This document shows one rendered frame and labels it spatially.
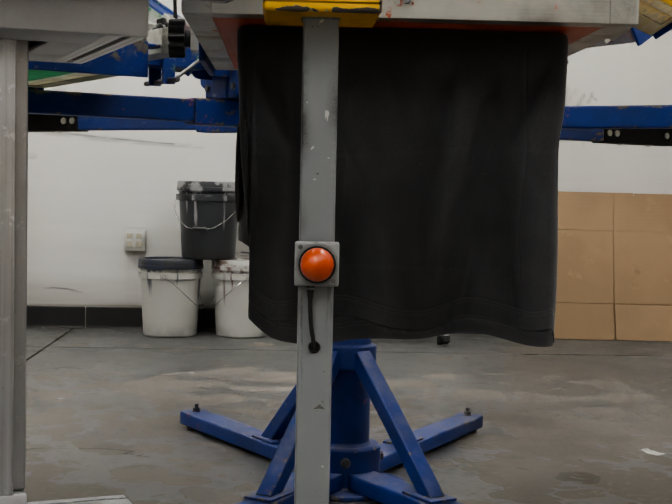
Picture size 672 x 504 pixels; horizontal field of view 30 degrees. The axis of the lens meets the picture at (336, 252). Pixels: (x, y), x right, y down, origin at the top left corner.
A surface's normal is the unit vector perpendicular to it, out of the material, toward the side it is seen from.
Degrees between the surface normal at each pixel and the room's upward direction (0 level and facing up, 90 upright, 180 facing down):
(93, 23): 90
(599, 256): 78
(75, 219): 90
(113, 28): 90
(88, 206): 90
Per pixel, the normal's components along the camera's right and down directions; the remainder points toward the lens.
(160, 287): -0.22, 0.11
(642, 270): 0.04, -0.15
